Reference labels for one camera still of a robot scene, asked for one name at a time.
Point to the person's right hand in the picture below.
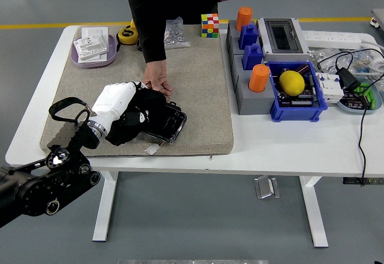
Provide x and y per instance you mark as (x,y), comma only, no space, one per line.
(155,76)

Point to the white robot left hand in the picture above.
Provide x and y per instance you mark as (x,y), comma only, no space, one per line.
(112,102)

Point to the black rag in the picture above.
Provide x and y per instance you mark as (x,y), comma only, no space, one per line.
(150,99)

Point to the black glossy panel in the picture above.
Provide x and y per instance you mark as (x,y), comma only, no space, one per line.
(173,123)

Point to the person's right forearm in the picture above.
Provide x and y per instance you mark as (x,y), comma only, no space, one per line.
(153,36)

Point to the orange cylinder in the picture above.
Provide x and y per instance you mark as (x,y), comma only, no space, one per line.
(259,78)
(244,18)

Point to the colourful puzzle cube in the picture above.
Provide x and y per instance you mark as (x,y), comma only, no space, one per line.
(210,25)

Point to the grey-brown mat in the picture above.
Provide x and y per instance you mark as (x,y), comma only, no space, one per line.
(195,96)

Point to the clear bag of nuts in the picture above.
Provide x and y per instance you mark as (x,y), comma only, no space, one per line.
(176,36)

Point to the yellow tape measure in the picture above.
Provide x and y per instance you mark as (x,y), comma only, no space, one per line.
(128,36)

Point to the purple tray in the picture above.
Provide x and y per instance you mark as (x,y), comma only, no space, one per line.
(112,53)

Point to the grey block base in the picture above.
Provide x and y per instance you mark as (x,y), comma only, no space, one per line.
(255,103)
(233,41)

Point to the blue block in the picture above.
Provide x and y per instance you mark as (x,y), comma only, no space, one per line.
(248,36)
(253,57)

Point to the white socket module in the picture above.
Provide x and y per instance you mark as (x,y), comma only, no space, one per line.
(91,47)

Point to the grey electrical distribution box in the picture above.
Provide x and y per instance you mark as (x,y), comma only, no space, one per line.
(282,38)

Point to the white table leg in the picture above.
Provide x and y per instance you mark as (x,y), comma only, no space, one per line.
(105,204)
(313,210)

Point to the brown capacitor cylinder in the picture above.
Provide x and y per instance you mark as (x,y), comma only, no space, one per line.
(303,69)

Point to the yellow lemon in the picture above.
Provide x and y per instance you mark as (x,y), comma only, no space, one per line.
(292,83)

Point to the white power strip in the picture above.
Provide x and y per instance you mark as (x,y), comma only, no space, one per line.
(330,39)

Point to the dark circuit board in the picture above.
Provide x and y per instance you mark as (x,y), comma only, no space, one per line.
(300,101)

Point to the blue plastic bin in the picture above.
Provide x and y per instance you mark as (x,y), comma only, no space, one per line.
(297,114)

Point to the white circuit breaker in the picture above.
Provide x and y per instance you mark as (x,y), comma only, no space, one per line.
(330,90)

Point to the black power adapter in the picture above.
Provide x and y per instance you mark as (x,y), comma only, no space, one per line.
(348,80)

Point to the white cart with red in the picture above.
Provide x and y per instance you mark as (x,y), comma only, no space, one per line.
(378,18)

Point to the clear bag of blue parts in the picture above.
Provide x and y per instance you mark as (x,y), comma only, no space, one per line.
(365,62)

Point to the dark terminal board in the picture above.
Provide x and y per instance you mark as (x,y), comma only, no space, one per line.
(353,103)

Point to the green plastic part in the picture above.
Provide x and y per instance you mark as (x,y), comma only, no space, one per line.
(371,96)

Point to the light blue dish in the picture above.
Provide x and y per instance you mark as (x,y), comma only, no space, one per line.
(379,98)

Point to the black table control box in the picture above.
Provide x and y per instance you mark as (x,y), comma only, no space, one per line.
(351,181)

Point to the white flat switch plate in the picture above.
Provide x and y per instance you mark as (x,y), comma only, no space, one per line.
(95,31)

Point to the silver metal bracket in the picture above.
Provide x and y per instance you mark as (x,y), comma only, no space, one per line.
(266,188)

